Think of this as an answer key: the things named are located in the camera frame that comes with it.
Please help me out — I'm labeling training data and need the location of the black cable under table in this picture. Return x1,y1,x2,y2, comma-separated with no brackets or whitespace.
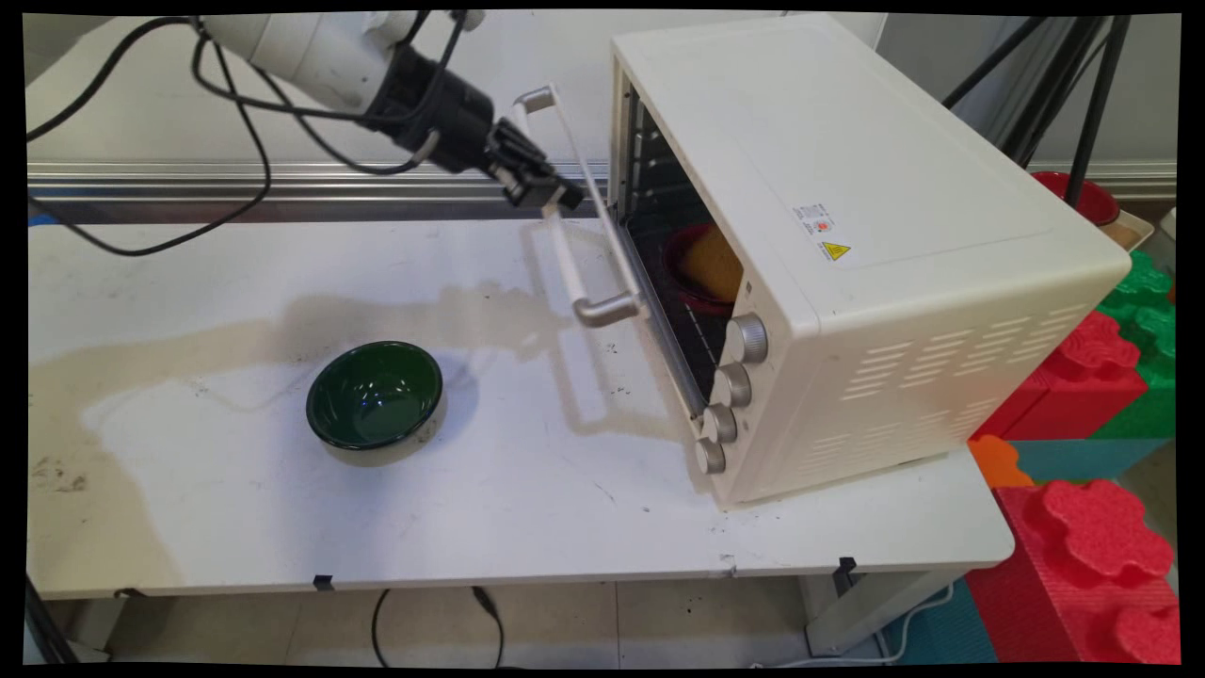
371,586,506,670

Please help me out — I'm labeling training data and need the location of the teal foam block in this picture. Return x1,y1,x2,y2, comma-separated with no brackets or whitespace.
1010,437,1177,485

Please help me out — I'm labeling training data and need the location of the aluminium rail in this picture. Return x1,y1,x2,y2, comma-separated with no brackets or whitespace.
26,161,608,225

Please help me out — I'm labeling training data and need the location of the large red foam block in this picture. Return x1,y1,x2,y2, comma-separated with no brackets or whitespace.
964,478,1182,666

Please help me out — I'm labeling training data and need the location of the small red foam block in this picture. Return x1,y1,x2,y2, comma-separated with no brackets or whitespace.
972,310,1149,443

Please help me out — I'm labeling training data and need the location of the beige tray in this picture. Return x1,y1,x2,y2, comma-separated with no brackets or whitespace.
1097,209,1156,252

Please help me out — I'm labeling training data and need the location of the teal foam mat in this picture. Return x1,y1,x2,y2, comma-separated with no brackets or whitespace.
883,576,999,666

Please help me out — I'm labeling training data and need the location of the dark green bowl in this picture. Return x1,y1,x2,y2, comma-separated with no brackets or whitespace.
305,340,444,453

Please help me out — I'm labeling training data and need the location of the cream toaster oven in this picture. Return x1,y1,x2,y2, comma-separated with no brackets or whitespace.
607,11,1133,510

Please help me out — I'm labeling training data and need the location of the green foam block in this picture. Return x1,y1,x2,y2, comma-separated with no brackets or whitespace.
1090,249,1178,441

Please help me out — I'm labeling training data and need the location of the black tripod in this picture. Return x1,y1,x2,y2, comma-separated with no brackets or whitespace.
941,14,1133,210

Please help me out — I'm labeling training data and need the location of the red bowl with yellow food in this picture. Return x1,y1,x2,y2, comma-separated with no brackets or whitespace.
662,222,745,315

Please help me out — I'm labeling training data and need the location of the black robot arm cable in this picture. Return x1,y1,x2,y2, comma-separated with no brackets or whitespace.
26,13,472,258

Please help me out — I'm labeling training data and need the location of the yellow bread loaf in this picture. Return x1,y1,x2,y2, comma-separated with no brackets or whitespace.
680,226,745,303

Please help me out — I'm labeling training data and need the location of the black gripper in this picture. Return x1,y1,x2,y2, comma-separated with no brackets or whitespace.
362,42,586,214

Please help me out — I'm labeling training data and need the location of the orange foam piece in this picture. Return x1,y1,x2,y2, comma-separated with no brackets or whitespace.
968,434,1036,490

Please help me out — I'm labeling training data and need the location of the white cable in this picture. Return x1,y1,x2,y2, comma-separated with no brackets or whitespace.
750,582,956,670

